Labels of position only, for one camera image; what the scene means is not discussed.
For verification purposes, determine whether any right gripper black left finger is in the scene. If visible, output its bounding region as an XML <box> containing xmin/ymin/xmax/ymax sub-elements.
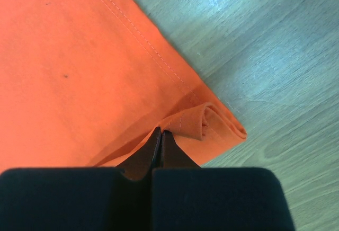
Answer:
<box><xmin>1</xmin><ymin>128</ymin><xmax>162</xmax><ymax>230</ymax></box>

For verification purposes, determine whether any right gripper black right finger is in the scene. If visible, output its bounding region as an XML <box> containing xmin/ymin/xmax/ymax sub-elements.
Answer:
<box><xmin>152</xmin><ymin>131</ymin><xmax>295</xmax><ymax>230</ymax></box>

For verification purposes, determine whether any orange t shirt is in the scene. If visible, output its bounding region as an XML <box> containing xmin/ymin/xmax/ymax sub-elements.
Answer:
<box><xmin>1</xmin><ymin>0</ymin><xmax>247</xmax><ymax>170</ymax></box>

